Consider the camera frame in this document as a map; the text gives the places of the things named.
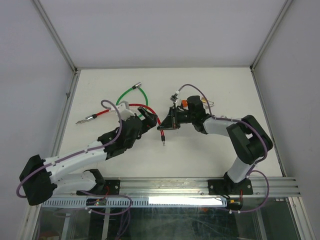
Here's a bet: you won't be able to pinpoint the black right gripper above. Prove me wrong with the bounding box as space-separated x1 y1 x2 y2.
157 106 195 130

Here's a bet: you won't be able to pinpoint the orange black padlock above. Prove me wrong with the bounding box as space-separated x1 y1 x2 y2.
180 100 188 108

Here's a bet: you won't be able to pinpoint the green cable lock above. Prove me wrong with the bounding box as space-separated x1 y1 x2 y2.
116 82 149 106

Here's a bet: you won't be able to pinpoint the small brass long-shackle padlock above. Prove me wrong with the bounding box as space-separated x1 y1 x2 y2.
201 97 214 108

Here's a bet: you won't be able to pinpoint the red cable lock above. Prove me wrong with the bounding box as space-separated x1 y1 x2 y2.
84 102 166 147

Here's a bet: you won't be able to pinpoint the silver keys of red lock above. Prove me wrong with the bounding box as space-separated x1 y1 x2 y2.
75 119 87 125

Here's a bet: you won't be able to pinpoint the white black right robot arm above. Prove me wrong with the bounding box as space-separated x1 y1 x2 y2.
157 95 273 197

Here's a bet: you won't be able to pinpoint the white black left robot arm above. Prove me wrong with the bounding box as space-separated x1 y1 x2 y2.
17 106 159 206

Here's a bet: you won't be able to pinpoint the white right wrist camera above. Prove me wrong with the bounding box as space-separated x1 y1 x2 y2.
169 93 181 106

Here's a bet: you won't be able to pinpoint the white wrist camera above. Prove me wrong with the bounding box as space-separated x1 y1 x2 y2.
169 93 181 106
114 101 135 121

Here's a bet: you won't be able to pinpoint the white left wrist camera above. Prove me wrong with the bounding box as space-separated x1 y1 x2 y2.
114 101 135 121

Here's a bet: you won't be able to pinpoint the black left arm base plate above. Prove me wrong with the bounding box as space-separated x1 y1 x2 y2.
76 179 121 196

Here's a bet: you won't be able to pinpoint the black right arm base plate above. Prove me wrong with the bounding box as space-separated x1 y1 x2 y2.
207 179 253 195

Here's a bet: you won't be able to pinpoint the aluminium mounting rail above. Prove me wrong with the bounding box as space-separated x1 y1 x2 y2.
31 176 301 198

